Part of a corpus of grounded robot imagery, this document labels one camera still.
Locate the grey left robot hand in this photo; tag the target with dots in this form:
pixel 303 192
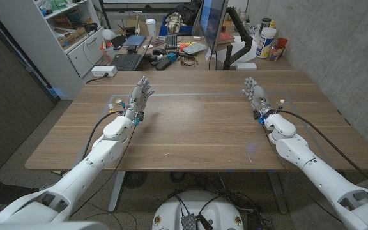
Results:
pixel 137 99

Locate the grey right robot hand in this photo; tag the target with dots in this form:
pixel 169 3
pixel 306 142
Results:
pixel 258 96

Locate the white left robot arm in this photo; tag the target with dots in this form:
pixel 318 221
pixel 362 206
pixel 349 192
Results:
pixel 85 169

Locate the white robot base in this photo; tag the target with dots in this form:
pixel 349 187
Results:
pixel 216 214

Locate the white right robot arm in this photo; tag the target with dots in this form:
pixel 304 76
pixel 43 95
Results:
pixel 318 172

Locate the yellow bottle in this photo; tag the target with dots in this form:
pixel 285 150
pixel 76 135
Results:
pixel 272 24

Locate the flat white box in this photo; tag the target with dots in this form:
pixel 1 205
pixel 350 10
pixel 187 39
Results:
pixel 246 66

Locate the black laptop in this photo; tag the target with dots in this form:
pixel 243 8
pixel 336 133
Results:
pixel 128 62

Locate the black glasses case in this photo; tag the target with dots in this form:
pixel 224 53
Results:
pixel 163 64

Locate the white power strip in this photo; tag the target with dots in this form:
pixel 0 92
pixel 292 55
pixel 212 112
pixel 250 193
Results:
pixel 102 71

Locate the clear glass jar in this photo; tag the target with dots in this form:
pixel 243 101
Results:
pixel 274 53

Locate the black computer mouse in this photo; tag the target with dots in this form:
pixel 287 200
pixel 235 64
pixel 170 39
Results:
pixel 159 51

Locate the white wipes canister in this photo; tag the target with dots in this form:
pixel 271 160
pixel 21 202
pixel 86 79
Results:
pixel 264 43

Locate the teal cube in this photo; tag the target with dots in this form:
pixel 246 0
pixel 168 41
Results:
pixel 172 57

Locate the blue notebook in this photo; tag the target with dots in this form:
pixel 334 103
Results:
pixel 135 40

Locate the red cup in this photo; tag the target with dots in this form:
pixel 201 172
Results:
pixel 283 42

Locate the cluttered wooden desk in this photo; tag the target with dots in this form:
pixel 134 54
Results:
pixel 203 64

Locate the red book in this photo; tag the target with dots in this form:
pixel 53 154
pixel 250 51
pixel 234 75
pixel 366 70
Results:
pixel 226 37

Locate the small black keyboard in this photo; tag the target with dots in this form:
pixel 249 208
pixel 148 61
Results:
pixel 171 41

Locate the white round lamp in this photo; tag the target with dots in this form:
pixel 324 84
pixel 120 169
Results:
pixel 108 34

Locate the white lidded cup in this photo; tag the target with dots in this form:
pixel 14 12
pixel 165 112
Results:
pixel 151 28

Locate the dark lidded jar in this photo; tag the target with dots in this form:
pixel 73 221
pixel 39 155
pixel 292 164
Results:
pixel 264 23

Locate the blue storage bin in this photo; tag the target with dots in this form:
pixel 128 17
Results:
pixel 171 31

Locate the clear plastic tray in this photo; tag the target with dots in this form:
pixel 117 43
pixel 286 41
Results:
pixel 194 48

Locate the black round fan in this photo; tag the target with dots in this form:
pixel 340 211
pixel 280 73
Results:
pixel 135 179

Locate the computer monitor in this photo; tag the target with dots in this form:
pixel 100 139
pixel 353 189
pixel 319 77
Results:
pixel 212 22

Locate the cardboard box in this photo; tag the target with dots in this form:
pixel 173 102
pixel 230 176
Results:
pixel 72 37

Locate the grey table leg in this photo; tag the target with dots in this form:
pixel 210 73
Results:
pixel 117 191
pixel 278 191

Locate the black bag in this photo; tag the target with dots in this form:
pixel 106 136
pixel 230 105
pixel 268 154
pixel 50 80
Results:
pixel 187 12

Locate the white shelf cabinet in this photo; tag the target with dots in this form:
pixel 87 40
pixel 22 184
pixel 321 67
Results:
pixel 40 41

